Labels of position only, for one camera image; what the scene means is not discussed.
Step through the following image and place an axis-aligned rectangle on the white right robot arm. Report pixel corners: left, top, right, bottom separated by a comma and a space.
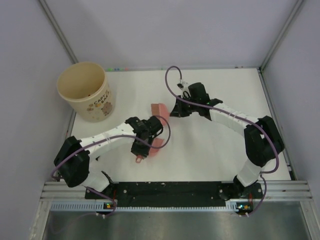
170, 81, 285, 198

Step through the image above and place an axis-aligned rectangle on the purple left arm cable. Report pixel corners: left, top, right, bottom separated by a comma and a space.
50, 116, 172, 181

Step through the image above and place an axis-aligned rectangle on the pink dustpan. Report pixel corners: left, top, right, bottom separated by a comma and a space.
135, 137, 165, 164

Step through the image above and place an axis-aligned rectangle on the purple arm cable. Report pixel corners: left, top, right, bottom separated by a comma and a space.
50, 116, 172, 181
164, 65, 281, 176

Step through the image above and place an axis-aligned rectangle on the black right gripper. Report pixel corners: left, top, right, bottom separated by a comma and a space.
171, 95, 200, 118

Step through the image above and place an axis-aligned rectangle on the aluminium frame post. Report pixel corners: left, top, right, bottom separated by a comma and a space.
258, 0, 307, 73
37, 0, 79, 64

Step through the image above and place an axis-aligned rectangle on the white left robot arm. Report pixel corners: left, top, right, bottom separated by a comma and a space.
53, 115, 168, 199

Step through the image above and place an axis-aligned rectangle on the pink hand brush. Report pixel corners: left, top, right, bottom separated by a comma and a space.
151, 103, 170, 126

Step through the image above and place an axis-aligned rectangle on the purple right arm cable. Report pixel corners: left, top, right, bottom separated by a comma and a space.
164, 65, 281, 176

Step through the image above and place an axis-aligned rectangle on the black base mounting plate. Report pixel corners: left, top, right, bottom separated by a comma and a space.
84, 171, 263, 208

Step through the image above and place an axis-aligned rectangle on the right aluminium frame post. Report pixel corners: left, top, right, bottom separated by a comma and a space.
258, 0, 307, 73

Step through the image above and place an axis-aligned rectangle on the left aluminium frame post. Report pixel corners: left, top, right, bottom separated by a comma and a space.
37, 0, 79, 64

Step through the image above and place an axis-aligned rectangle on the beige capybara bucket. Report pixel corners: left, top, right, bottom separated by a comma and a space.
56, 62, 115, 123

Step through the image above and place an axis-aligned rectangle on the grey slotted cable duct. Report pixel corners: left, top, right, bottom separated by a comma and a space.
50, 201, 252, 213

